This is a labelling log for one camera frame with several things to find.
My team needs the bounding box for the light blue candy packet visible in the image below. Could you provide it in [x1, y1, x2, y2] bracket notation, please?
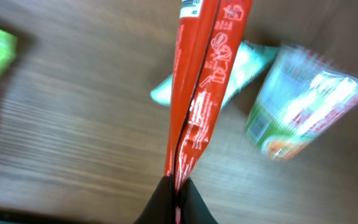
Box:
[150, 40, 279, 108]

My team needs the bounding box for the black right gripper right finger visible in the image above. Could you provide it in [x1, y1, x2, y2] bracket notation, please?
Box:
[179, 178, 218, 224]

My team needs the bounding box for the cup noodles container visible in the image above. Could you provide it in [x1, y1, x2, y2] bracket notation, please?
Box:
[245, 45, 358, 159]

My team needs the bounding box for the red stick packet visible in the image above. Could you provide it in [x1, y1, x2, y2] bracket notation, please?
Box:
[165, 0, 252, 223]

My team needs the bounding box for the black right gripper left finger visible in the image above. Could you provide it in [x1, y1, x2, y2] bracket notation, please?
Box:
[134, 176, 175, 224]

